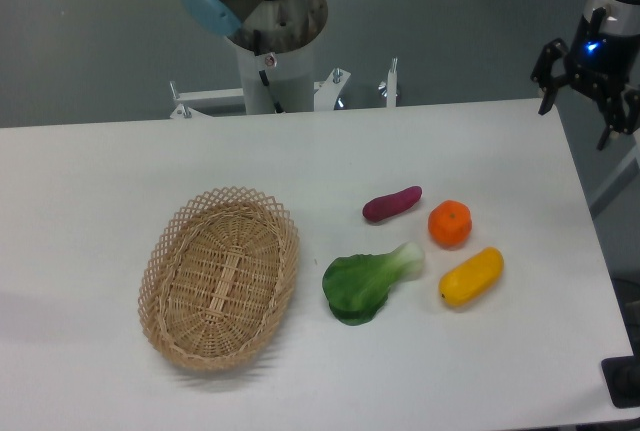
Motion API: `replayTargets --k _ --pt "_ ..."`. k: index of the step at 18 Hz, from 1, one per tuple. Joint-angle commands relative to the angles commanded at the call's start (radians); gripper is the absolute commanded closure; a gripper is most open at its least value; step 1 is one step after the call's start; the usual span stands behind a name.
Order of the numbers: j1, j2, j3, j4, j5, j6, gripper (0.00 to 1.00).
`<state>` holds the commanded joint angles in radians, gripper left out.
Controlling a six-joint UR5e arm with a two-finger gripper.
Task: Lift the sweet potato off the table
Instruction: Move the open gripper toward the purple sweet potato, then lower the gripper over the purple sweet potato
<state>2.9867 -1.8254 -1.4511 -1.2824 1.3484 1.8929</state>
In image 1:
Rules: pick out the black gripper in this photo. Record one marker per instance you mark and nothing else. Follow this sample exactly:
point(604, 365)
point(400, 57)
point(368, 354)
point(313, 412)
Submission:
point(600, 60)

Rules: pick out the yellow mango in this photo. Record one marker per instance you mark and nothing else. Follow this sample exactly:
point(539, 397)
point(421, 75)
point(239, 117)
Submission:
point(470, 279)

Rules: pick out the purple sweet potato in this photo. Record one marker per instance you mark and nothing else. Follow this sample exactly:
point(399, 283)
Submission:
point(388, 206)

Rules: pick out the green bok choy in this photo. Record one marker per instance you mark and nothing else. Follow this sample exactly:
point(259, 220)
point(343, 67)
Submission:
point(357, 287)

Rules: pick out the white pedestal mount frame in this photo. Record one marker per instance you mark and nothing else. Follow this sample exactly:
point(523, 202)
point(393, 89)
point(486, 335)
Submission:
point(271, 83)

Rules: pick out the oval woven wicker basket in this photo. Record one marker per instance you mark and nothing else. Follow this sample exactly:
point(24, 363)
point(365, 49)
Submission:
point(219, 279)

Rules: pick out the orange tangerine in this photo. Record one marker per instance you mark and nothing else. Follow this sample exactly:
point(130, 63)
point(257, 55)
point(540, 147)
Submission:
point(450, 223)

